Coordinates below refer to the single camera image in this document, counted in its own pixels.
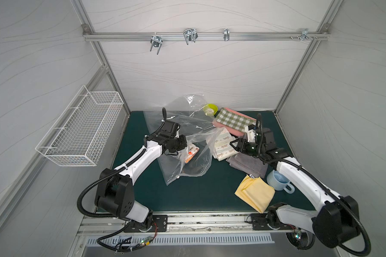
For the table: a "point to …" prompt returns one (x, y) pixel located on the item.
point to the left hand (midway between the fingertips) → (187, 144)
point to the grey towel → (251, 165)
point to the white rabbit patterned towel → (223, 149)
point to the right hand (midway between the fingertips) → (234, 143)
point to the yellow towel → (257, 192)
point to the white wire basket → (79, 137)
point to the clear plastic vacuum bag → (193, 159)
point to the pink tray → (221, 125)
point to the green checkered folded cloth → (234, 120)
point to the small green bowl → (210, 110)
